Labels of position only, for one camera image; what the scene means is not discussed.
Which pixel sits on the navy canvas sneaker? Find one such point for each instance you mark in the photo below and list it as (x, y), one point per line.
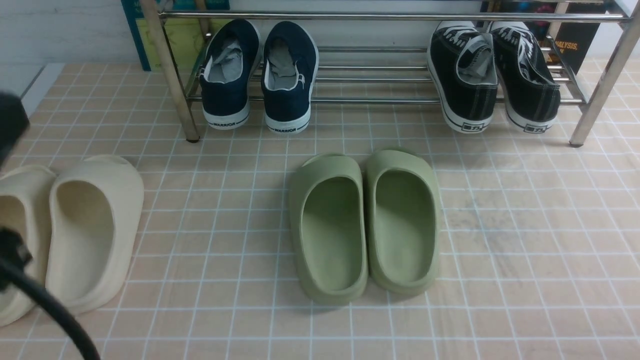
(290, 69)
(232, 55)

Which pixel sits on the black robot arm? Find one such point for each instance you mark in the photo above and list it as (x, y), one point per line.
(14, 123)

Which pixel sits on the silver metal shoe rack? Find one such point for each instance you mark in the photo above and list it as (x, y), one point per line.
(264, 20)

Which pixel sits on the green left foam slipper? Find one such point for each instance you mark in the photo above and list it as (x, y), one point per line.
(327, 228)

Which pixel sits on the green foam slipper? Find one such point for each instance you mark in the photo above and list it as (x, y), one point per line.
(327, 228)
(403, 214)

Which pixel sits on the green right foam slipper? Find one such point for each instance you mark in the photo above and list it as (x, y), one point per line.
(403, 214)

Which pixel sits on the black left canvas sneaker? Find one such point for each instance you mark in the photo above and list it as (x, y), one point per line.
(461, 63)

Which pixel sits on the black canvas sneaker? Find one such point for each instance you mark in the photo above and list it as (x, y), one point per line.
(532, 97)
(461, 63)

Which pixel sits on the teal yellow book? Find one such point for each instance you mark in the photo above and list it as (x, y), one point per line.
(184, 34)

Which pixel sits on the cream right foam slipper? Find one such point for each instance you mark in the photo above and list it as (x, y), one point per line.
(95, 209)

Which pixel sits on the cream foam slipper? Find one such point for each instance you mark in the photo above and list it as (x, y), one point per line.
(95, 209)
(26, 232)

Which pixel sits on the black right canvas sneaker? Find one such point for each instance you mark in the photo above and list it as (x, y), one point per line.
(532, 97)

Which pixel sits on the black book with orange text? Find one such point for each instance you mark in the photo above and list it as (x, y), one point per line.
(572, 39)

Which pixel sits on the cream left foam slipper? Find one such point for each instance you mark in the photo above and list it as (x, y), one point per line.
(26, 232)

